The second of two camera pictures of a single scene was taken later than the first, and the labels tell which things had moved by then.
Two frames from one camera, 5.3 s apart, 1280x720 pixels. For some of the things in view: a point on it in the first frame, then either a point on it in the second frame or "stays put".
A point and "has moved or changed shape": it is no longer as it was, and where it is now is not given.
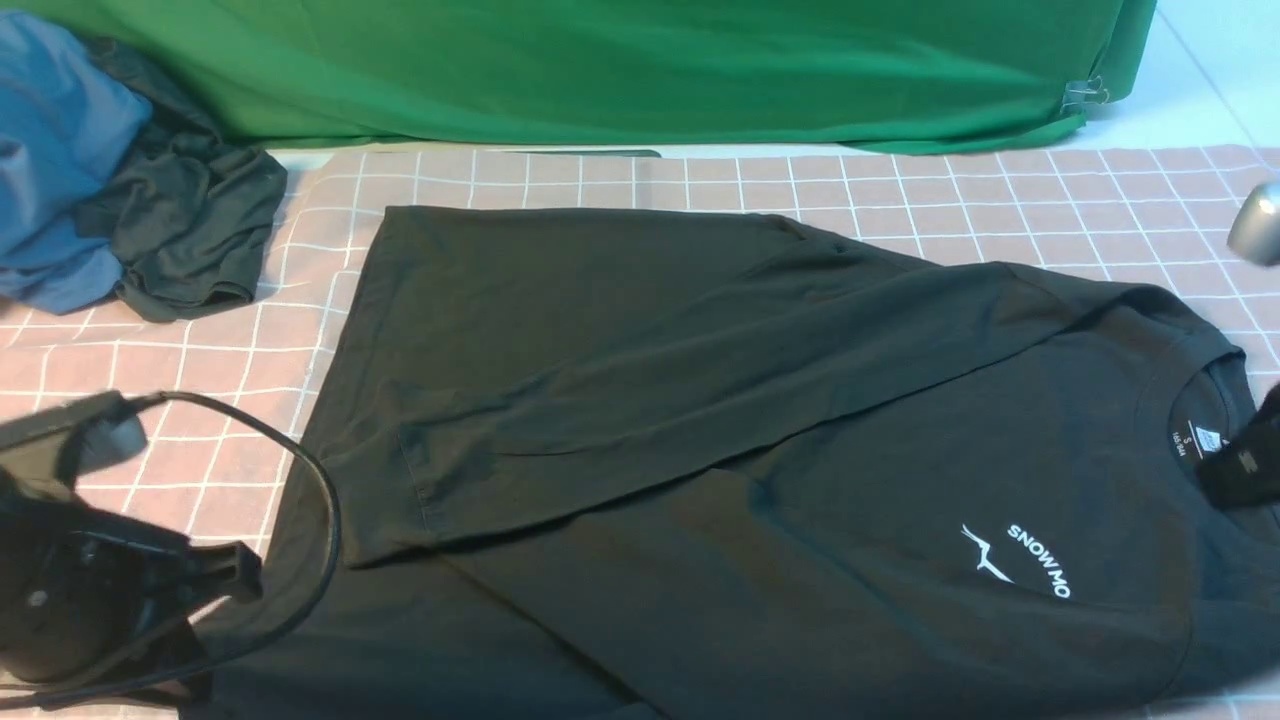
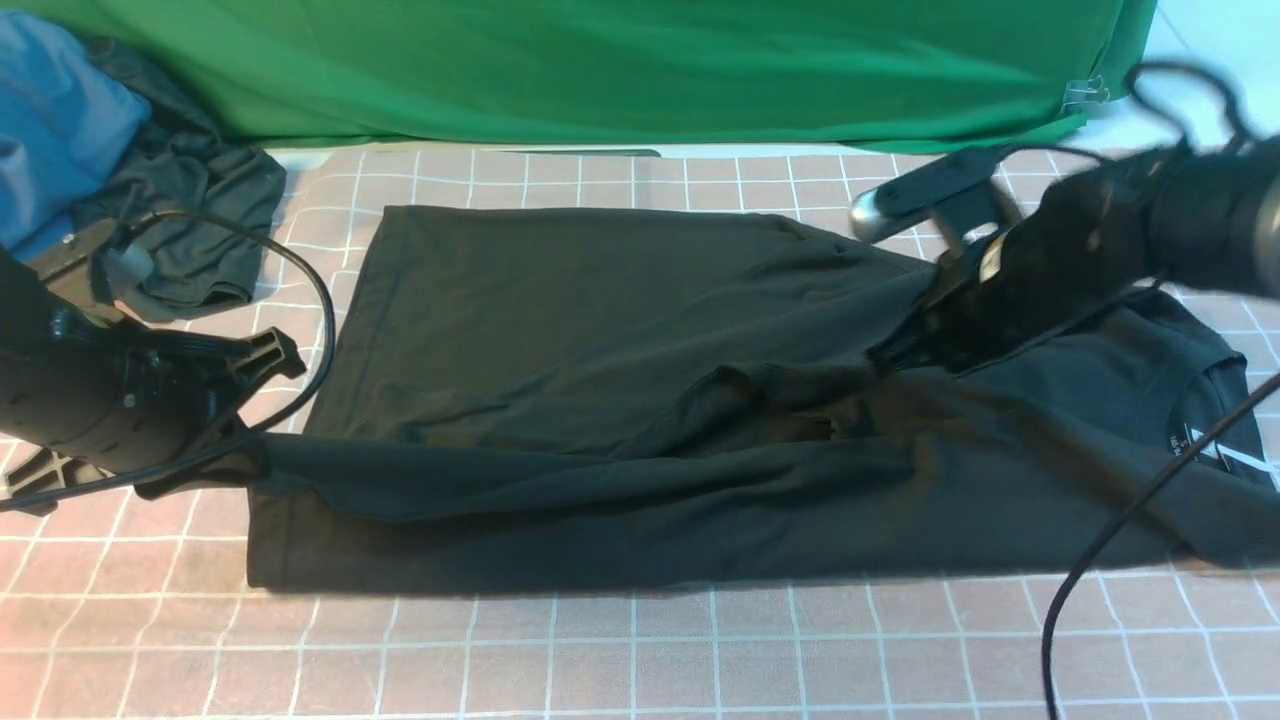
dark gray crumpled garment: x=190 y=228 stays put
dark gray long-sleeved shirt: x=604 y=465 has moved or changed shape
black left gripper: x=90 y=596 -> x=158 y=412
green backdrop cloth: x=873 y=76 stays put
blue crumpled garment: x=64 y=125 stays put
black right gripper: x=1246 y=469 -> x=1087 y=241
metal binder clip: x=1084 y=91 stays put
